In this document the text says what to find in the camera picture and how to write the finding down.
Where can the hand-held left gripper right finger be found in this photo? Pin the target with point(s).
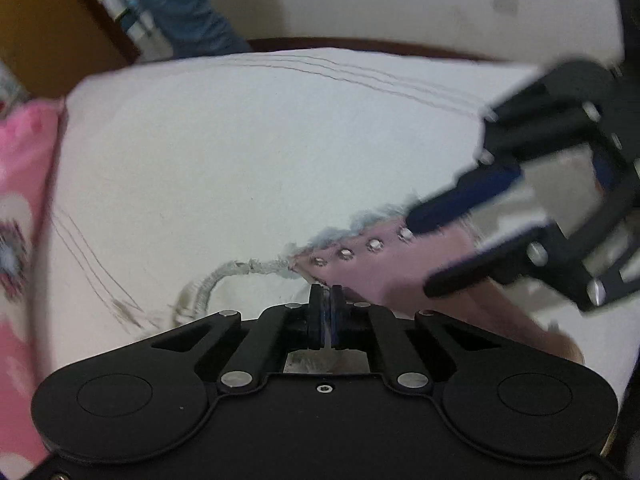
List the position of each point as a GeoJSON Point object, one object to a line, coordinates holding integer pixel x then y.
{"type": "Point", "coordinates": [337, 310]}

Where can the pink floral quilt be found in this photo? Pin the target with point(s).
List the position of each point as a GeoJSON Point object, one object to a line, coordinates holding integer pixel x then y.
{"type": "Point", "coordinates": [20, 360]}

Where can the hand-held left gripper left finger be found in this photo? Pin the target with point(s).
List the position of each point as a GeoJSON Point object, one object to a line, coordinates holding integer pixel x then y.
{"type": "Point", "coordinates": [320, 310]}

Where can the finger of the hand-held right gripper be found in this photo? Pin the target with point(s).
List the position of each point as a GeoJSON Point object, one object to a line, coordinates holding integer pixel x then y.
{"type": "Point", "coordinates": [465, 272]}
{"type": "Point", "coordinates": [465, 195]}

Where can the brown wooden door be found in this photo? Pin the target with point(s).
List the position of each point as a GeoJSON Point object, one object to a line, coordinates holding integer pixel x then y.
{"type": "Point", "coordinates": [50, 25]}

